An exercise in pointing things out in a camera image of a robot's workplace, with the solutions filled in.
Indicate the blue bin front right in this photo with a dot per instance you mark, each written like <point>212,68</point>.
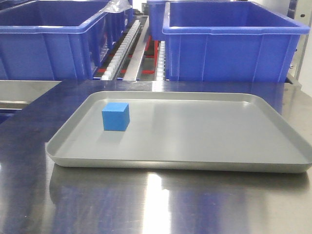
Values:
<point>228,41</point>

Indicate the blue cube block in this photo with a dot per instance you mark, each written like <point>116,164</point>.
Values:
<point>116,116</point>

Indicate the steel divider rail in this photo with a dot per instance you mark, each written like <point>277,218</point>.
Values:
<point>134,69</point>

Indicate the white roller rail left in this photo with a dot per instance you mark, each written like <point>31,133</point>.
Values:
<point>113,69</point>

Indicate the white roller rail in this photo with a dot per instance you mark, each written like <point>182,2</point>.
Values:
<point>113,69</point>
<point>160,65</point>

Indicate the blue bin front left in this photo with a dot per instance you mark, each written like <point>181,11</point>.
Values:
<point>57,39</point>

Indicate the blue bin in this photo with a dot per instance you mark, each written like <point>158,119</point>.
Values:
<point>228,41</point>
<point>57,39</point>

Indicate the grey metal tray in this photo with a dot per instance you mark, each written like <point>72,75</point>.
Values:
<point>180,130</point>

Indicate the white roller rail right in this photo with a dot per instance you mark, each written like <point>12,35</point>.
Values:
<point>160,65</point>

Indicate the clear plastic bag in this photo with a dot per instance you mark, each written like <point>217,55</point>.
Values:
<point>117,6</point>

